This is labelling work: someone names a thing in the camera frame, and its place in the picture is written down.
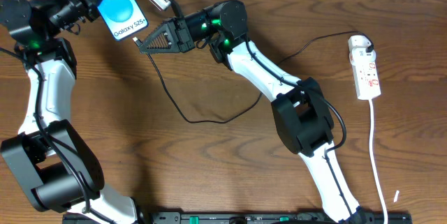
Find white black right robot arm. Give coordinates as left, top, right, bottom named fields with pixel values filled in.
left=135, top=0, right=367, bottom=223

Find white power strip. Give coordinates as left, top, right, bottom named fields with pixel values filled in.
left=352, top=62, right=381, bottom=100

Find white USB charger adapter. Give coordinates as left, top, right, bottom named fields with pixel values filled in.
left=348, top=35, right=376, bottom=66

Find small white paper scrap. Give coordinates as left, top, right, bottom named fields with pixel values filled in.
left=393, top=190, right=400, bottom=203

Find black USB charging cable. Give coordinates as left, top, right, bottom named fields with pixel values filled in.
left=132, top=31, right=374, bottom=125

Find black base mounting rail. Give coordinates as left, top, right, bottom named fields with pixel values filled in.
left=61, top=209, right=413, bottom=224

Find blue Galaxy smartphone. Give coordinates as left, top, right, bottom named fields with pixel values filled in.
left=98, top=0, right=149, bottom=41

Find white power strip cord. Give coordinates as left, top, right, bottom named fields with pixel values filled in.
left=367, top=98, right=389, bottom=224

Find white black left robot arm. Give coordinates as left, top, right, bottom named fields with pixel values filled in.
left=1, top=0, right=149, bottom=223

